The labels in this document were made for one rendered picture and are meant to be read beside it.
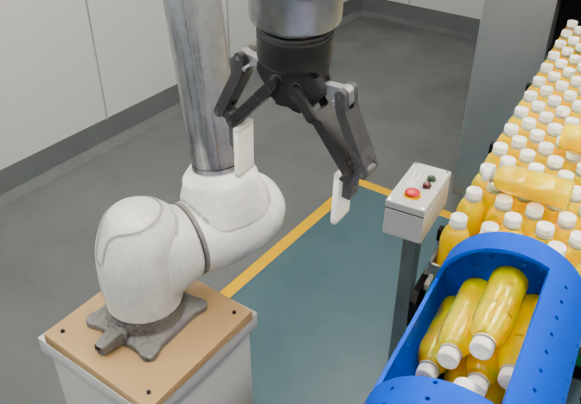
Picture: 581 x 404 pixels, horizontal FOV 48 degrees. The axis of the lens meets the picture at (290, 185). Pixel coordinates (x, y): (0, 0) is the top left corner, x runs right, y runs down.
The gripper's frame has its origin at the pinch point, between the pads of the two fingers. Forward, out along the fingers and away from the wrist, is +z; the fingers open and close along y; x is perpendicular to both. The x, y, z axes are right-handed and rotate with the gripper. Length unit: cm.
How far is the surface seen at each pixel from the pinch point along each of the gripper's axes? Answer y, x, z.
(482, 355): -23, -25, 42
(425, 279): 1, -62, 72
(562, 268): -27, -48, 37
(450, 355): -18, -24, 45
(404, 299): 8, -68, 90
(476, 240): -12, -47, 39
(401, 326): 6, -68, 100
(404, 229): 9, -62, 59
